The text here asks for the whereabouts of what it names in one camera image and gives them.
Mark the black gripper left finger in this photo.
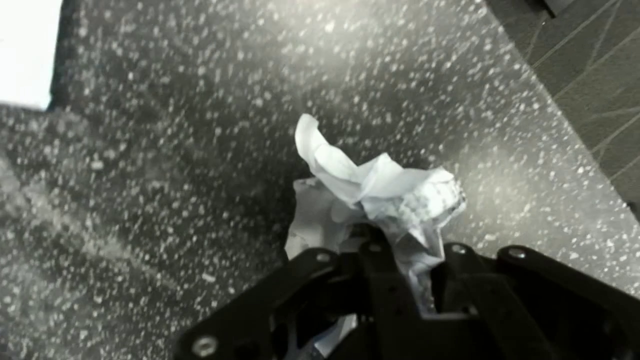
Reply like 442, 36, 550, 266
173, 238, 427, 360

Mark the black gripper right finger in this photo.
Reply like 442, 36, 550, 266
426, 240, 640, 360

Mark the white paper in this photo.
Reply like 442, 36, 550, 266
283, 113, 468, 359

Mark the clear plastic bucket white lid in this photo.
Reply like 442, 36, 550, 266
0, 0, 66, 113

